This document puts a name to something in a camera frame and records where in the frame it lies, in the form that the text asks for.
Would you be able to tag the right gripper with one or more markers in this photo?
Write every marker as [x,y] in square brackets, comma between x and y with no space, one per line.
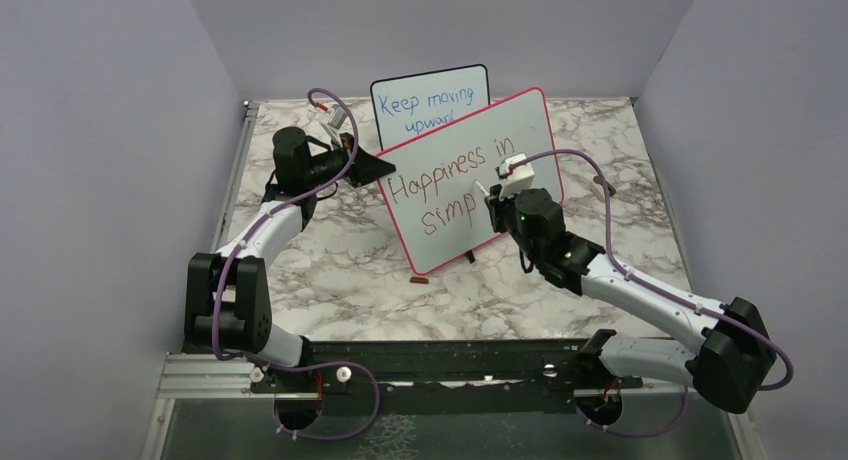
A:
[497,206]

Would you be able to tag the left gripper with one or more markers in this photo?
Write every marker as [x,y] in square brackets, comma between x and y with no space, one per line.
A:
[365,168]

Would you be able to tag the white whiteboard marker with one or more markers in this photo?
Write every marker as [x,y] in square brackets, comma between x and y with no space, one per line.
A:
[481,188]

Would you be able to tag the pink framed whiteboard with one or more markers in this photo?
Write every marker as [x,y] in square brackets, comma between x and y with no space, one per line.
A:
[437,211]

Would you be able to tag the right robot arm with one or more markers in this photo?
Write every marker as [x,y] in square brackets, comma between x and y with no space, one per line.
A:
[718,349]

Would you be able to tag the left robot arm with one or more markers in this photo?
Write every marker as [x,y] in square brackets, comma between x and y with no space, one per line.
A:
[227,306]

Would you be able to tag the black framed whiteboard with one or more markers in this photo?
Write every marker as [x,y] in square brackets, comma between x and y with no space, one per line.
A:
[408,106]

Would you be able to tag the small white eraser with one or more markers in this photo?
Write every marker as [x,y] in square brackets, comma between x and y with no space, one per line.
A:
[602,190]

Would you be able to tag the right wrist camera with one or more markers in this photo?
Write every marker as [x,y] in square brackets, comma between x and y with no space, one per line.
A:
[515,174]

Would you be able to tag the black mounting rail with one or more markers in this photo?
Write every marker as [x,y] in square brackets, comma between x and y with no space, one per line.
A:
[426,378]

